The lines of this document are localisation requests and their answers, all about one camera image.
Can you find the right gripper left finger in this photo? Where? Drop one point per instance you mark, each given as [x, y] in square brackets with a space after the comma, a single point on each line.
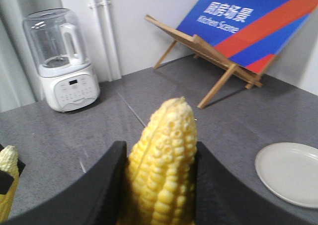
[95, 199]

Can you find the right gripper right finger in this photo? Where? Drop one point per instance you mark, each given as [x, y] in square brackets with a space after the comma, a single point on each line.
[222, 199]

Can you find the corn cob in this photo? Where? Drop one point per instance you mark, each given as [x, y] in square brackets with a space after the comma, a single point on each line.
[159, 179]
[9, 174]

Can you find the blue red kitchen sign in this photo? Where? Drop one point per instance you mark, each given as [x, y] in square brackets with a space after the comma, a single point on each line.
[248, 32]

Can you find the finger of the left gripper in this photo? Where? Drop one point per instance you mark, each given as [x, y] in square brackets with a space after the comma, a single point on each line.
[21, 166]
[6, 182]

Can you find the white wall pipe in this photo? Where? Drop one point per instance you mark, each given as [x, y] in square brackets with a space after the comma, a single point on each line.
[101, 9]

